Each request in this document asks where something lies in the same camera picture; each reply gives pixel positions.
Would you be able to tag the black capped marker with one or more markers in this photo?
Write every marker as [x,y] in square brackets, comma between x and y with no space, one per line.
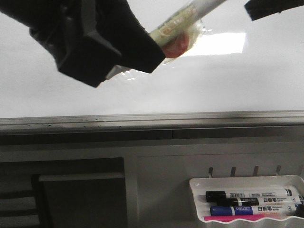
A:
[212,196]
[257,201]

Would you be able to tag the black object in tray corner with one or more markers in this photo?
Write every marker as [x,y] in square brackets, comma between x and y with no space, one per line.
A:
[299,212]

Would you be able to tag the dark cabinet panel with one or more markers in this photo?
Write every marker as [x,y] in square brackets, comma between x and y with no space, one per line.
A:
[95,203]

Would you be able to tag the black whiteboard marker with tape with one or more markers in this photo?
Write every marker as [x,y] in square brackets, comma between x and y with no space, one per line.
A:
[172,35]

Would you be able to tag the blue capped marker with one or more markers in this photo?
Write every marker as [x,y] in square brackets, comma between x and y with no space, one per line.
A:
[283,209]

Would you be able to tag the white whiteboard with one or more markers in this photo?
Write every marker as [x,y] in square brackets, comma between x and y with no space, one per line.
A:
[239,72]

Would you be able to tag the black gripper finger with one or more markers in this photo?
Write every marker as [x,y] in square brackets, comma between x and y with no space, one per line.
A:
[258,9]
[118,25]

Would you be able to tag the black capped marker middle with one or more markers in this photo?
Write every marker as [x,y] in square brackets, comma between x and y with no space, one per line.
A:
[257,201]

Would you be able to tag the white plastic marker tray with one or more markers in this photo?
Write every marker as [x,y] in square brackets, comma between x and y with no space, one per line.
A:
[199,186]

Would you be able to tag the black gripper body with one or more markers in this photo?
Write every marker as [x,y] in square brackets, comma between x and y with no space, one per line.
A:
[67,30]

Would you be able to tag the black capped marker top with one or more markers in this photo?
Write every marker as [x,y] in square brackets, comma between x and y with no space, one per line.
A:
[212,196]

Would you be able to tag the metal hook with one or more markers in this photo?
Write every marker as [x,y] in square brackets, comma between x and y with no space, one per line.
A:
[210,172]
[278,169]
[255,172]
[233,171]

